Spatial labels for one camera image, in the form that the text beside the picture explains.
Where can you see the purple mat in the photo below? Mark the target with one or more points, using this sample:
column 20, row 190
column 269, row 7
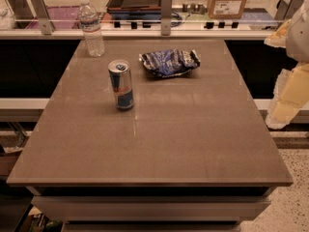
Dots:
column 60, row 17

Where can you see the cardboard box with label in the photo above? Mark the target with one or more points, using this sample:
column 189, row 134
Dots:
column 225, row 9

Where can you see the middle metal rail bracket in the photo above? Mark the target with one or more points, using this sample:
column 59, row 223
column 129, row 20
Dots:
column 166, row 9

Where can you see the blue chip bag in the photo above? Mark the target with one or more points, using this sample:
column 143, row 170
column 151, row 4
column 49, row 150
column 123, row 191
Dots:
column 170, row 62

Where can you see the right metal rail bracket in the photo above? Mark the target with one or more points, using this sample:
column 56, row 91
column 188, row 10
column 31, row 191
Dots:
column 287, row 8

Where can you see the metal rail bracket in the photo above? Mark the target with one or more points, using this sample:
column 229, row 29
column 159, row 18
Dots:
column 287, row 8
column 166, row 9
column 46, row 26

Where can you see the clear plastic water bottle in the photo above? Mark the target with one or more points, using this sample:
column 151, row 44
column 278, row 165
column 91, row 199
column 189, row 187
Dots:
column 89, row 24

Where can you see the left metal rail bracket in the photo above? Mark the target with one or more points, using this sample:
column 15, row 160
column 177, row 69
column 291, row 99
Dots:
column 46, row 26

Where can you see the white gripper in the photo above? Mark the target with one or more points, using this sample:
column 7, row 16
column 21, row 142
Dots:
column 298, row 36

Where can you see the silver blue energy drink can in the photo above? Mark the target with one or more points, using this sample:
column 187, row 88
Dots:
column 120, row 75

